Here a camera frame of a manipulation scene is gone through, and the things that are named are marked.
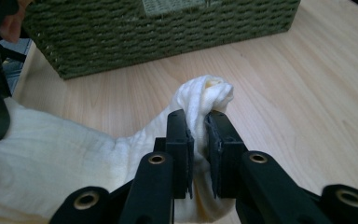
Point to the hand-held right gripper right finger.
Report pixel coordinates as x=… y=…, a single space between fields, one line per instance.
x=225 y=155

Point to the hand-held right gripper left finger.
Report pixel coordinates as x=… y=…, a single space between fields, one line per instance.
x=181 y=155

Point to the white cloth with bear print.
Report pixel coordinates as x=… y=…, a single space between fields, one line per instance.
x=59 y=161

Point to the green woven basket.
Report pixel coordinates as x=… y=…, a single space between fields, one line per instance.
x=155 y=34

